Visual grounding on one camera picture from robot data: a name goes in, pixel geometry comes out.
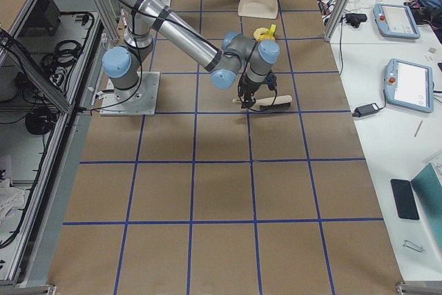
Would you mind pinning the black smartphone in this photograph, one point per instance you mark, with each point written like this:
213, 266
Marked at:
404, 199

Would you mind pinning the beige plastic dustpan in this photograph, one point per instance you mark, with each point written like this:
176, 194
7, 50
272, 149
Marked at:
264, 9

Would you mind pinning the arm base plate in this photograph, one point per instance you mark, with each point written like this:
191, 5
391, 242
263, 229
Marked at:
140, 100

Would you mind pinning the teach pendant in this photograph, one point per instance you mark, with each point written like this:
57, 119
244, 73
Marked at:
409, 85
395, 21

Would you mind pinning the pale apple peel slice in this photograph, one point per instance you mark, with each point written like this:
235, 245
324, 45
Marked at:
260, 31

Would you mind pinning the white cloth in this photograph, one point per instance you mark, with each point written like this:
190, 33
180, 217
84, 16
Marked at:
12, 198

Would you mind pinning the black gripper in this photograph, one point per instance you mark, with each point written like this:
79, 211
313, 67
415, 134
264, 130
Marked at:
246, 88

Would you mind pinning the upper teach pendant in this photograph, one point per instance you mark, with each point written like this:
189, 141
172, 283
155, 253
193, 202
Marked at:
395, 21

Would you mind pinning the lower teach pendant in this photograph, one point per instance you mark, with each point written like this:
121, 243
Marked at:
409, 85

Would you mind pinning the black power adapter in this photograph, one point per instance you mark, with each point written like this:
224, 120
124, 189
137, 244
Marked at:
366, 110

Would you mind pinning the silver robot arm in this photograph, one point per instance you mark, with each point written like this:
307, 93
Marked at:
240, 60

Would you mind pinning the teal notebook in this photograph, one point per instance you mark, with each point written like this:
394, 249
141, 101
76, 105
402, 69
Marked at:
427, 185

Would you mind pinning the beige hand brush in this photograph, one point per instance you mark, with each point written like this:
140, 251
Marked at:
269, 103

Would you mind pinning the black webcam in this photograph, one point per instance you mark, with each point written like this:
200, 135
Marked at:
355, 19

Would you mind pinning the yellow green sponge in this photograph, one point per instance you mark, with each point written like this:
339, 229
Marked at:
272, 30

